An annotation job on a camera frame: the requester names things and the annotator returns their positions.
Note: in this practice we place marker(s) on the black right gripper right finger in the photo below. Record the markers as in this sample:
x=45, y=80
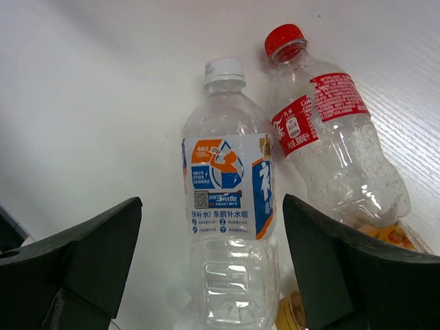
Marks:
x=350, y=280

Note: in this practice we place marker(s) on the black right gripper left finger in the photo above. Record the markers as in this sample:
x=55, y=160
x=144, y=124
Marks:
x=74, y=279

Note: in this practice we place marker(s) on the orange juice bottle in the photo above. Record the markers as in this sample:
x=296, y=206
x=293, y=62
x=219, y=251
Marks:
x=291, y=313

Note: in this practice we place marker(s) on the white orange label bottle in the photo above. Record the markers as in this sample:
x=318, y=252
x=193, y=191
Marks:
x=227, y=160

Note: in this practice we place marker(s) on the red label cola bottle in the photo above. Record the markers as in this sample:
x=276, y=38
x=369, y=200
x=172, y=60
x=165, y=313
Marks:
x=325, y=130

